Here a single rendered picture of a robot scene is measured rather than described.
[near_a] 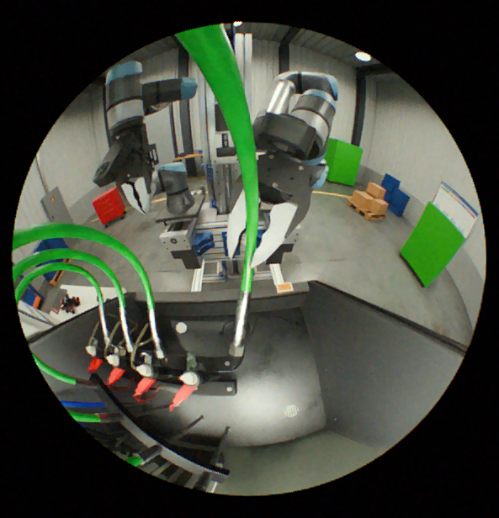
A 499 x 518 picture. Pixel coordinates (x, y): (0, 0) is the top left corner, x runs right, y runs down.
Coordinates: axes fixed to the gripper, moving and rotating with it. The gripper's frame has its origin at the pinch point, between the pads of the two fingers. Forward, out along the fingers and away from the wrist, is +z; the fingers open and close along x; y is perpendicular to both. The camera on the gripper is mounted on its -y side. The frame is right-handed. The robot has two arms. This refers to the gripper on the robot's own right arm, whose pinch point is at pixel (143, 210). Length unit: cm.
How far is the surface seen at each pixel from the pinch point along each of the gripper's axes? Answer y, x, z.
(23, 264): -24.8, 3.3, -10.5
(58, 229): -21.0, -4.7, -10.2
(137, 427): -41.7, -0.2, 12.8
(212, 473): -49, -13, 13
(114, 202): 267, 278, 68
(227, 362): -25.5, -15.9, 24.6
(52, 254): -20.6, 3.3, -7.7
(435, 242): 28, -339, 43
